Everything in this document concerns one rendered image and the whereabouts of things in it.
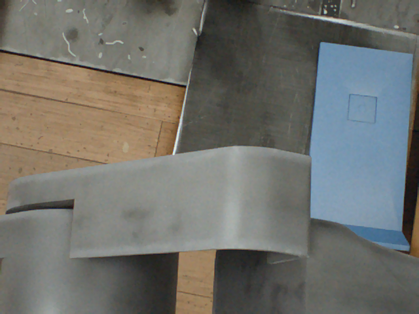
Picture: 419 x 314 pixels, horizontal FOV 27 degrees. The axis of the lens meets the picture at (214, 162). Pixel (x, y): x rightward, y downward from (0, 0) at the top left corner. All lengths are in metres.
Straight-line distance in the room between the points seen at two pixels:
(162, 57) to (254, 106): 0.08
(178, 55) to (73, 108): 0.09
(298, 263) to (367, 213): 0.37
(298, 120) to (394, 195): 0.09
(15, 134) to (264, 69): 0.19
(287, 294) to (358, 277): 0.02
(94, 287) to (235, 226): 0.06
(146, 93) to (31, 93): 0.09
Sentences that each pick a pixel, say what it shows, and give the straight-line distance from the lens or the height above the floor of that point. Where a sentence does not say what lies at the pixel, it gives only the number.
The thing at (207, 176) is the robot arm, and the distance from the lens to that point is 0.24.
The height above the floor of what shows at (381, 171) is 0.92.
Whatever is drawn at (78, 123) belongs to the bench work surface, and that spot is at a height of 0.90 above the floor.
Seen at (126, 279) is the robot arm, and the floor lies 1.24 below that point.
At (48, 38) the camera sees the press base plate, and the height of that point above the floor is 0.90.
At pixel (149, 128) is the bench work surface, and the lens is 0.65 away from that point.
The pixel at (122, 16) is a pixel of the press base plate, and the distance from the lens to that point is 0.68.
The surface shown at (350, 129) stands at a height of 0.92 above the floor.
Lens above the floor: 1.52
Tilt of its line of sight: 75 degrees down
